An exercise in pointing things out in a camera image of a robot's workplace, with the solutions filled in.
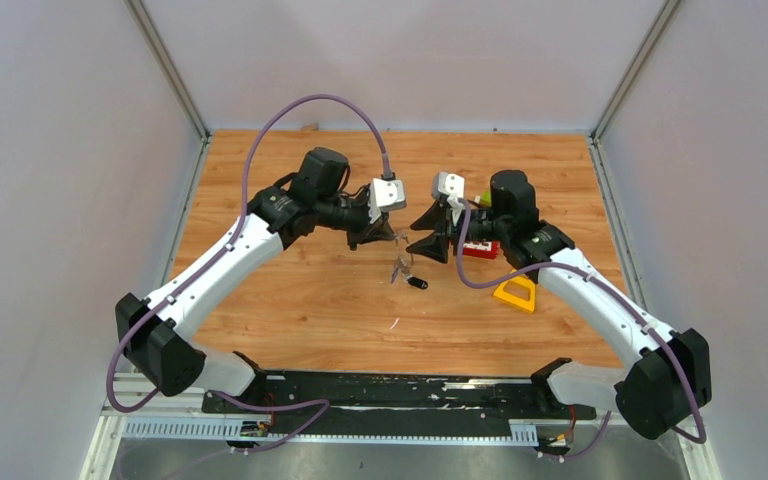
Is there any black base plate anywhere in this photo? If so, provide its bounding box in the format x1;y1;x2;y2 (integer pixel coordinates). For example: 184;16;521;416
201;370;597;439

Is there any white slotted cable duct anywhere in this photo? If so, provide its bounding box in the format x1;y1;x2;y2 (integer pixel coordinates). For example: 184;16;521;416
121;417;539;447

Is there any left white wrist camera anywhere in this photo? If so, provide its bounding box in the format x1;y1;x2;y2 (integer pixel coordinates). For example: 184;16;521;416
368;178;407;223

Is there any red white toy block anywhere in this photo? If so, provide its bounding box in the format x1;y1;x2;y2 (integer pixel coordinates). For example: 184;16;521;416
463;241;499;259

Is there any yellow triangular toy piece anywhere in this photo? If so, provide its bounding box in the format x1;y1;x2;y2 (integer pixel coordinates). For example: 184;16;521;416
493;275;537;314

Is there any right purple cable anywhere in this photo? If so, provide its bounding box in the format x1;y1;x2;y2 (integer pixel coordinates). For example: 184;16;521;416
454;198;709;463

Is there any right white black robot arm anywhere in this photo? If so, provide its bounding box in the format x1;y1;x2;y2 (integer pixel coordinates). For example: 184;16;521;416
408;170;712;444

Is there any black head silver key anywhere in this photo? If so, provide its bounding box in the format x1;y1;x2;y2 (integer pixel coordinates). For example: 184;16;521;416
404;271;428;290

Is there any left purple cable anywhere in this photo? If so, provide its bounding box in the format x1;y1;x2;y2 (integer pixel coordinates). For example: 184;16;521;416
105;93;395;480

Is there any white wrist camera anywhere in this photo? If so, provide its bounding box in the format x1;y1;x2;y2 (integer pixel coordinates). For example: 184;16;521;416
431;171;465;203
368;178;407;223

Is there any silver keyring with clips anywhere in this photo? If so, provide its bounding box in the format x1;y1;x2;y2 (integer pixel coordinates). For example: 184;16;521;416
390;230;414;284

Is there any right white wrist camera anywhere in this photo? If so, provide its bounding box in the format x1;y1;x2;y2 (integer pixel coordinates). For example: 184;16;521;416
431;171;465;203

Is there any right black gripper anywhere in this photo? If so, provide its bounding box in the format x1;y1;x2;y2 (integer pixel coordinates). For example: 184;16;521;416
405;201;509;263

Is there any red green toy brick car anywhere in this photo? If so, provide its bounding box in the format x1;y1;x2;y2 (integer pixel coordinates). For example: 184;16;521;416
472;190;492;208

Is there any purple cable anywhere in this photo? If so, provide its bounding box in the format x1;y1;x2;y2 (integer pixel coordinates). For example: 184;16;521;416
454;198;709;463
105;93;395;480

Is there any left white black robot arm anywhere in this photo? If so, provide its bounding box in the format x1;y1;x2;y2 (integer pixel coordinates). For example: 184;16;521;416
115;147;406;413

